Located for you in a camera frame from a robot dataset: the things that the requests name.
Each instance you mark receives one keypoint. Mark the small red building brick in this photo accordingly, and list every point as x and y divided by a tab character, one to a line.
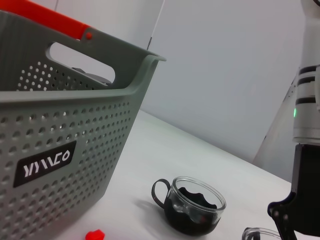
95	235

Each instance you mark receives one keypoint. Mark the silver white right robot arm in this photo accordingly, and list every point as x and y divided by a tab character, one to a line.
308	125

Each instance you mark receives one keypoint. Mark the glass teacup black holder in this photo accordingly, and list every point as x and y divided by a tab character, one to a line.
251	233
190	222

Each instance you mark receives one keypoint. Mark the grey perforated storage basket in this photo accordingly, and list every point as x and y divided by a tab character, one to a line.
75	137

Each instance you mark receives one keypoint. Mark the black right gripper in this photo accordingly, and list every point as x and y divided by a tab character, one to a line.
307	187

